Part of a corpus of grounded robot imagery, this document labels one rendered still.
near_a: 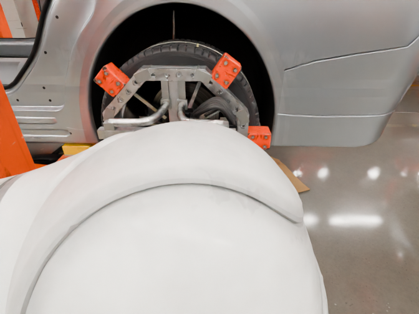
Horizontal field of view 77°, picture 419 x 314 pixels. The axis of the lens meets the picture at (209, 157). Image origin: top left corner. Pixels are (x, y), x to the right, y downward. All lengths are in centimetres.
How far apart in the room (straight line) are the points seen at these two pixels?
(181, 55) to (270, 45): 34
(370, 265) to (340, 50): 124
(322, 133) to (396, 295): 98
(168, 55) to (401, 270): 169
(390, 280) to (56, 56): 197
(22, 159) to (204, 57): 67
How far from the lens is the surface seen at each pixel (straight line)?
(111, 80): 100
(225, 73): 92
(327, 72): 116
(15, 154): 94
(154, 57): 102
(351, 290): 173
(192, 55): 100
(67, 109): 130
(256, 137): 101
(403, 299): 182
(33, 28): 583
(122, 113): 112
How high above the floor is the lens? 131
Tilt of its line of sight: 31 degrees down
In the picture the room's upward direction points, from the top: straight up
